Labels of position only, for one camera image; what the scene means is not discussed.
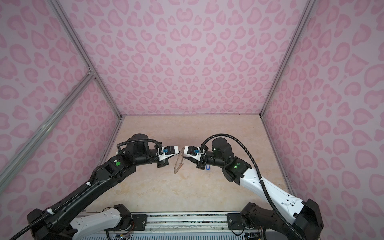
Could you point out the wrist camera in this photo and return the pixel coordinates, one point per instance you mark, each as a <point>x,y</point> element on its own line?
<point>192,152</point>
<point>168,152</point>

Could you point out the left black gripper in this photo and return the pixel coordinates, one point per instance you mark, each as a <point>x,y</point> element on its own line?
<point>163,163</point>

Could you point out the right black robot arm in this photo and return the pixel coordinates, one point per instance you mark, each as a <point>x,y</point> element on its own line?
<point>291,216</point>

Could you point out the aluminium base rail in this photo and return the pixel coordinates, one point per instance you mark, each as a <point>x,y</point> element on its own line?
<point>196,226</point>

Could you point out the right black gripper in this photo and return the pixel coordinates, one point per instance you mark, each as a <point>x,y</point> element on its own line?
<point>200,165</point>

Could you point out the left corner aluminium post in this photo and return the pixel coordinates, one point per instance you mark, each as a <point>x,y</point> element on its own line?
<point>80,48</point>

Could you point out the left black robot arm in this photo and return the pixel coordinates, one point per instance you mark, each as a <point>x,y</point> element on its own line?
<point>136,151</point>

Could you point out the right corner aluminium post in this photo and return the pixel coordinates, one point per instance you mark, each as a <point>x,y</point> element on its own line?
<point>297,34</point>

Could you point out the left diagonal aluminium strut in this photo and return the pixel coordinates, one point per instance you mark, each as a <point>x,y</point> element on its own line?
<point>39,136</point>

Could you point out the corner aluminium post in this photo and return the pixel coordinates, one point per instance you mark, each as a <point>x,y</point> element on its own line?
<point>297,34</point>
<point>80,48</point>

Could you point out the perforated metal ring disc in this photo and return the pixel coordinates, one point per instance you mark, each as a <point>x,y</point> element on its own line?
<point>179,161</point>

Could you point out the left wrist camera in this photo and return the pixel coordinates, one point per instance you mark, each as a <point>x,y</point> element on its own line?
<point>168,152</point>

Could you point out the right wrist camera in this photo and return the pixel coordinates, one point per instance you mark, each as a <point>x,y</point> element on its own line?
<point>192,152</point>

